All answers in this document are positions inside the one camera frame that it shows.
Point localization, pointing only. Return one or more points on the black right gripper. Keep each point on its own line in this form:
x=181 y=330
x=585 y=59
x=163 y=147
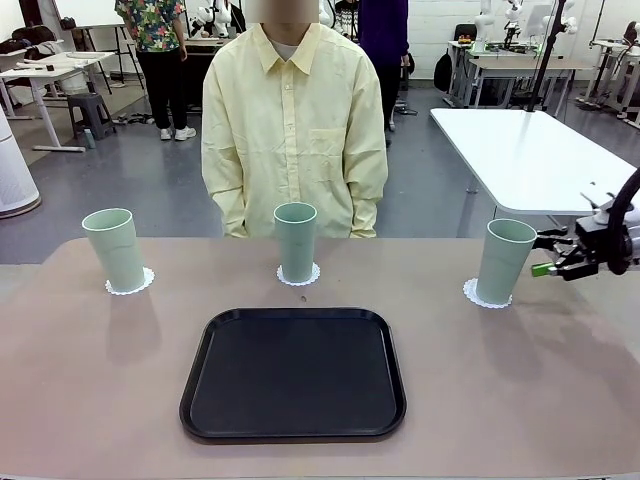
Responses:
x=597 y=247

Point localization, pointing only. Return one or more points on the pale green plastic cup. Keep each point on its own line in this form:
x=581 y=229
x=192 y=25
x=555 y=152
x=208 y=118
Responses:
x=502 y=270
x=296 y=250
x=117 y=255

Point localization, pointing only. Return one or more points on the white scalloped paper coaster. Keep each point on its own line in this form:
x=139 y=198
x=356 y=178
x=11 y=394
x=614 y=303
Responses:
x=146 y=280
x=470 y=292
x=312 y=277

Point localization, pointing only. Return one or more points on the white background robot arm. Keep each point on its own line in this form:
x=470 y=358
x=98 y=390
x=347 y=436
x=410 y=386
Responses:
x=567 y=22
x=484 y=20

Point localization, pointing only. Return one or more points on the person's right forearm yellow sleeve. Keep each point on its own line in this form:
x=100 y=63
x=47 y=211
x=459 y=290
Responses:
x=227 y=210

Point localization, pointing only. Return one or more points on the person's left forearm yellow sleeve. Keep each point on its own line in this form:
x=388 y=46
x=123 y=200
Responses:
x=365 y=210

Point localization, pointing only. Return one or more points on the large white table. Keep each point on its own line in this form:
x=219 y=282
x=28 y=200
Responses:
x=525 y=150

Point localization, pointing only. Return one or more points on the wooden top desk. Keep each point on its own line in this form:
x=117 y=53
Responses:
x=520 y=63

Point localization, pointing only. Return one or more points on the black stand pole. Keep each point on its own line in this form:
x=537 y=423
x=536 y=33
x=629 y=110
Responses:
x=547 y=50

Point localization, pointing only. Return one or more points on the white desk with equipment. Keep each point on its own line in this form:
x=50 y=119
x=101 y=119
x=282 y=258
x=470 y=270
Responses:
x=607 y=45

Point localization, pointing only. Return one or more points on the black backpack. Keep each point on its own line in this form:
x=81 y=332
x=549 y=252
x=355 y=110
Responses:
x=442 y=70

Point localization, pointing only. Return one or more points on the person in purple top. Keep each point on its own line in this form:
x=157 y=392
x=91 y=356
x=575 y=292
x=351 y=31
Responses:
x=382 y=30

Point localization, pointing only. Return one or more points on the black plastic serving tray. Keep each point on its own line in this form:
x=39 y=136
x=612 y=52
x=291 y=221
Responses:
x=292 y=375

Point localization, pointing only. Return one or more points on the person in yellow shirt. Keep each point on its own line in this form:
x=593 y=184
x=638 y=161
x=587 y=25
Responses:
x=295 y=125

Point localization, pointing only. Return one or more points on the dark desk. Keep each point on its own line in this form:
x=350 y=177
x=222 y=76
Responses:
x=200 y=50

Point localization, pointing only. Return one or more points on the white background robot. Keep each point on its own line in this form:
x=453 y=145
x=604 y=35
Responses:
x=220 y=15

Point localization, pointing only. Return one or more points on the person in floral shirt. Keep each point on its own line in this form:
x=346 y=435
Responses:
x=150 y=25

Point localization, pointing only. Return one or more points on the small grey-green bottle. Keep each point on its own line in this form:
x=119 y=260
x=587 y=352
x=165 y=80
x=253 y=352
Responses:
x=89 y=139

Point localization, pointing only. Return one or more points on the grey plastic stool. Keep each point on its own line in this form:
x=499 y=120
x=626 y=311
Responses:
x=90 y=102

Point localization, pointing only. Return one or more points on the white whiteboard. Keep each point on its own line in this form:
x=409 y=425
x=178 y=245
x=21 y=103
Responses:
x=85 y=10

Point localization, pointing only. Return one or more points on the white cylindrical air purifier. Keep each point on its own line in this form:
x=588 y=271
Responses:
x=15 y=170

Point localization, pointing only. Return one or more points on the black bag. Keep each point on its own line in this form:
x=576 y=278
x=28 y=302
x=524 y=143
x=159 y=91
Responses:
x=30 y=34

